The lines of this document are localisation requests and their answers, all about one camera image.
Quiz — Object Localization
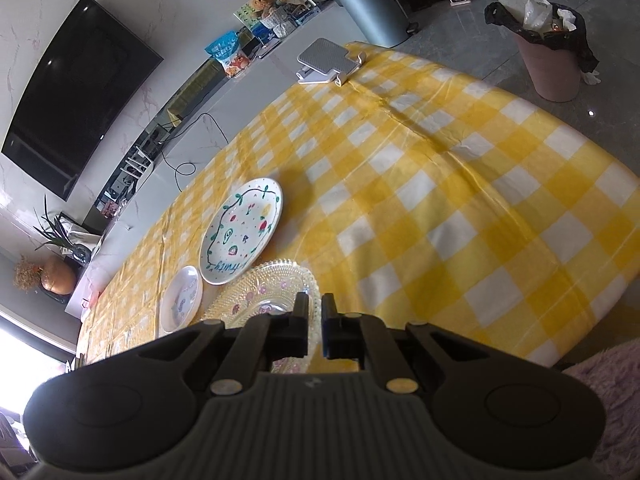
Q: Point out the clear glass beaded plate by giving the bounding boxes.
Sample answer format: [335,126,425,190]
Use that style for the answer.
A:
[200,259,321,374]

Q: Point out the white fruity painted plate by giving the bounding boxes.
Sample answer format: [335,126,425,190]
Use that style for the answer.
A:
[198,178,283,286]

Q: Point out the orange round vase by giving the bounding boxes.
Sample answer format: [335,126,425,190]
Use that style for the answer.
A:
[40,256,76,296]

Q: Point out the yellow white checkered tablecloth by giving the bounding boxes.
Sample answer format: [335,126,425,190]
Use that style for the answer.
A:
[78,46,639,365]

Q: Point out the small white sticker plate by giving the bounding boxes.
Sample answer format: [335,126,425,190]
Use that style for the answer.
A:
[160,266,203,334]

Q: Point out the brown teddy bear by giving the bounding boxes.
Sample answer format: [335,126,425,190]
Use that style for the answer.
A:
[248,0,276,20]

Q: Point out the black wall television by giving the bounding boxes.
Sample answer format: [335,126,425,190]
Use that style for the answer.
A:
[1,0,163,200]

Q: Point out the blue snack bag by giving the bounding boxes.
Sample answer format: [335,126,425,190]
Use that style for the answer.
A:
[205,30,250,78]

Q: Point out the white phone stand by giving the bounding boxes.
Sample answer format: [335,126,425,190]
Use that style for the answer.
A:
[296,38,367,87]

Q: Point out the grey metal trash can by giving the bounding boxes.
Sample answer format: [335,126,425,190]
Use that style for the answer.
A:
[335,0,410,48]

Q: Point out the pink bin with black bag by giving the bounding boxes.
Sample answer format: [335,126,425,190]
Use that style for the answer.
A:
[484,0,601,103]

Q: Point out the black power cable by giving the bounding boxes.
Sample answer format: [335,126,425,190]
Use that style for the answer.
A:
[159,110,230,194]

